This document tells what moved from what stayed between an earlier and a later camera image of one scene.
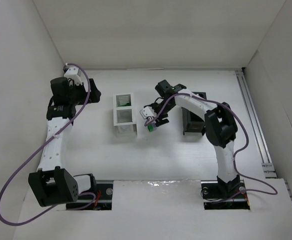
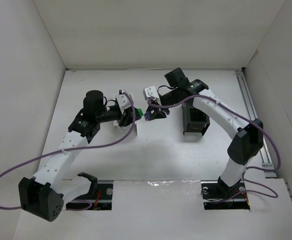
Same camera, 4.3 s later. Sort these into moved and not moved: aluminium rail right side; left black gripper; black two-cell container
Moved: left black gripper
Not moved: black two-cell container; aluminium rail right side
